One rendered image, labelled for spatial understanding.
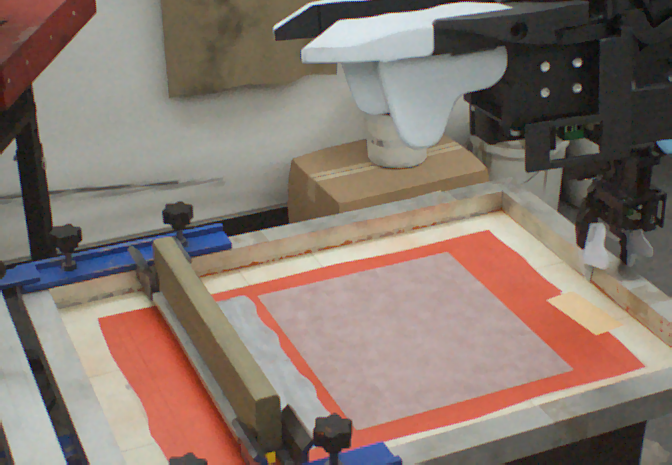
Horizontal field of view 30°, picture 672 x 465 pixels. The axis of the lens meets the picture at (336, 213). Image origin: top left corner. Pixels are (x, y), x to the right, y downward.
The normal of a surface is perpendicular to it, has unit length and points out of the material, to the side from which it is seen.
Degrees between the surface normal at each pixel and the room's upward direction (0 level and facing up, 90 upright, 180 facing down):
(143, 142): 90
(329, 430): 0
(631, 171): 90
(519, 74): 82
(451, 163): 1
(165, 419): 0
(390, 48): 83
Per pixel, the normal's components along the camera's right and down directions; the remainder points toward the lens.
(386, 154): -0.39, 0.47
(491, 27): 0.08, 0.33
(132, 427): -0.02, -0.89
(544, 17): 0.49, 0.26
